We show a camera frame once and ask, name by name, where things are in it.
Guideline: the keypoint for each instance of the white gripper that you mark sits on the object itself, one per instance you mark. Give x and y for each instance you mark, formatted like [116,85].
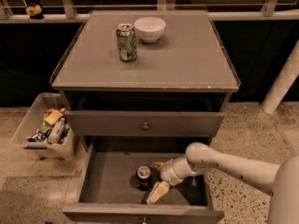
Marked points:
[167,172]

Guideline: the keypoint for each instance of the blue pepsi can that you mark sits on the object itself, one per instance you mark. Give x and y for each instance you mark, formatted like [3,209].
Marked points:
[143,178]

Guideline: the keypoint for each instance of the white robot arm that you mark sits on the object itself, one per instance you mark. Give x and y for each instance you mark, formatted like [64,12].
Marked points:
[280,182]

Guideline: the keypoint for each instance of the brass top drawer knob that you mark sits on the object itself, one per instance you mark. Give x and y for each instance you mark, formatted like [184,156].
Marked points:
[145,126]

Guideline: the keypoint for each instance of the grey open middle drawer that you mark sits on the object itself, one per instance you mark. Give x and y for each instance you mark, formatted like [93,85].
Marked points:
[108,193]

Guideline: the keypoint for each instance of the grey drawer cabinet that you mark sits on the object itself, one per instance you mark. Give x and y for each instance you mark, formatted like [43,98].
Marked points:
[186,70]

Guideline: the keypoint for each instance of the grey top drawer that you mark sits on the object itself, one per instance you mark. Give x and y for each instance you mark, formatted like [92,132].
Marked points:
[129,123]

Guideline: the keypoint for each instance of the green soda can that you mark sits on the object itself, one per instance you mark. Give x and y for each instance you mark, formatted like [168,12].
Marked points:
[126,41]

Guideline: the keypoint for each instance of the white plastic bottle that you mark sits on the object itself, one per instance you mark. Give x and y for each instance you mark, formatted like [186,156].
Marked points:
[57,131]

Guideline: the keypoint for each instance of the yellow sponge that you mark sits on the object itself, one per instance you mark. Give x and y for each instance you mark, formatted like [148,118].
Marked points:
[53,117]

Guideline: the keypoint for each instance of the clear plastic storage bin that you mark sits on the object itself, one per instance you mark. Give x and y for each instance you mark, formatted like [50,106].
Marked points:
[31,135]

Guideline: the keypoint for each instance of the white bowl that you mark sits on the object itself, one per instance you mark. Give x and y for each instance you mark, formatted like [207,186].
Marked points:
[149,29]

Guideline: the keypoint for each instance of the white railing ledge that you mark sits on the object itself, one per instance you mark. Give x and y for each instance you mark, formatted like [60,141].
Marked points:
[286,15]

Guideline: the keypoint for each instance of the yellow black object on ledge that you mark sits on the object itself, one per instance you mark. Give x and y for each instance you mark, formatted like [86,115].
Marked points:
[35,12]

